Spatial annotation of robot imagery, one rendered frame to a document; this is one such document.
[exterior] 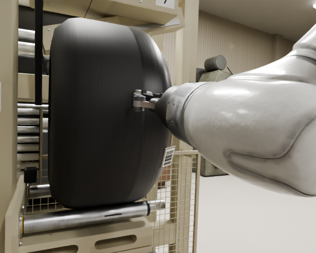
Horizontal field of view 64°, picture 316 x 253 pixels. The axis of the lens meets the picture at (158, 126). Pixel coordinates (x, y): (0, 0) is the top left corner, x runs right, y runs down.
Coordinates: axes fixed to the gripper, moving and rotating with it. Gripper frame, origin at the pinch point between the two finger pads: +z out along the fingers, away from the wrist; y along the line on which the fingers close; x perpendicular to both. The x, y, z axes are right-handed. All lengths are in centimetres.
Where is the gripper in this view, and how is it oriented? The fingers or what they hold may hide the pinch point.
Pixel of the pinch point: (142, 97)
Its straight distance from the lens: 56.0
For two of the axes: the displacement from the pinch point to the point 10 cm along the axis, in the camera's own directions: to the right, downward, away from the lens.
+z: -4.0, -2.0, 8.9
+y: -9.1, -0.1, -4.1
